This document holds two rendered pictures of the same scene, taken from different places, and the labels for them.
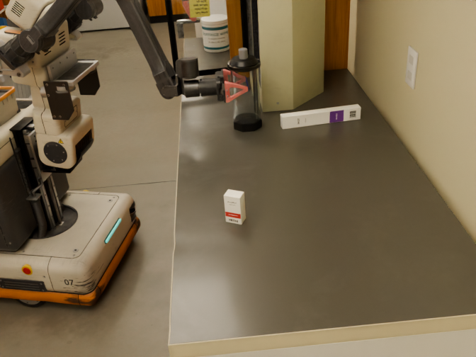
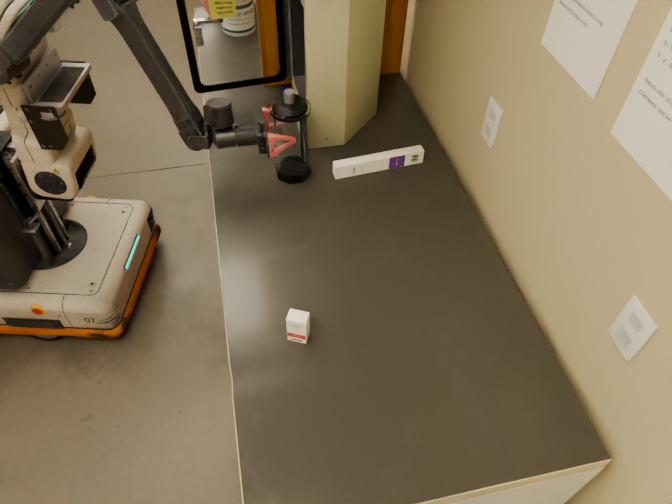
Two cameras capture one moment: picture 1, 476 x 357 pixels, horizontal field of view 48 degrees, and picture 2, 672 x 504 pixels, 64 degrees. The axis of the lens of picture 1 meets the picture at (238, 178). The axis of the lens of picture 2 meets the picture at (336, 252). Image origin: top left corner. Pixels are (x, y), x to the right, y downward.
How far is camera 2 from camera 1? 53 cm
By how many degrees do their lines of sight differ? 20
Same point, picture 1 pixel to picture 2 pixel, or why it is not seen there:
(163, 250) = (190, 259)
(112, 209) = (127, 224)
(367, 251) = (449, 380)
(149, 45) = (165, 85)
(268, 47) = (317, 78)
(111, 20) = not seen: outside the picture
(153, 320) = (190, 348)
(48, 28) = (18, 53)
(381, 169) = (453, 248)
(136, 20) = (145, 52)
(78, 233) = (92, 259)
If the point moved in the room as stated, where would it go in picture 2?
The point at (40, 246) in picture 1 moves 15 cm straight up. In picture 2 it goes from (47, 279) to (32, 254)
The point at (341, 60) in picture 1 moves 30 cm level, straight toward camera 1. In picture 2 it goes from (393, 63) to (396, 113)
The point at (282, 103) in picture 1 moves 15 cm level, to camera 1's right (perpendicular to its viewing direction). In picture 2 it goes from (332, 139) to (381, 134)
